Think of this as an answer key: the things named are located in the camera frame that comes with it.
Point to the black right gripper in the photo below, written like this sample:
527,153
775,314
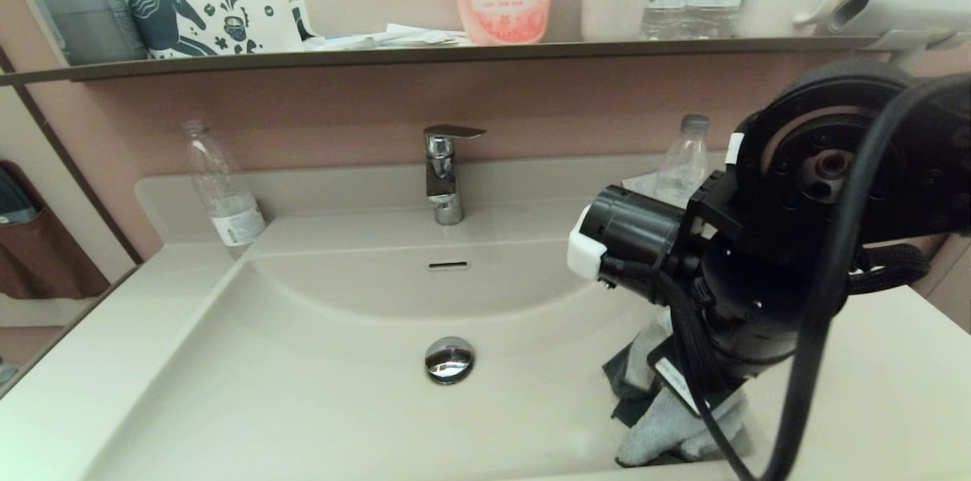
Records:
686,378

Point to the light blue microfibre cloth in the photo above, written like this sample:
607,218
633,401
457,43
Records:
667,432

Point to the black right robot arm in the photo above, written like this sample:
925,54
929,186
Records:
789,162

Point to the beige sink basin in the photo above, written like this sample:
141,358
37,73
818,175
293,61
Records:
303,397

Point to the clear bottle with grey cap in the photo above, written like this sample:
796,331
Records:
683,162

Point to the chrome drain stopper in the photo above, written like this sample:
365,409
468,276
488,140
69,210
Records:
449,359

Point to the white hair dryer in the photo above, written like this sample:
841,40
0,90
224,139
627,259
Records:
910,11

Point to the white papers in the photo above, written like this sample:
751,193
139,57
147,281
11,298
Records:
394,36

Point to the clear bottle without cap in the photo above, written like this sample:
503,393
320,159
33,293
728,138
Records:
226,200

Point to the white pouch with horse print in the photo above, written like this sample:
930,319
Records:
208,7

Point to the dark grey flat item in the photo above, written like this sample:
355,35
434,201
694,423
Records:
15,199

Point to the grey translucent tall bottle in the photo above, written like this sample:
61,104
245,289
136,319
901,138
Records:
80,3

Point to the grey wall shelf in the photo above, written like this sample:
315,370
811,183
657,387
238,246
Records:
455,51

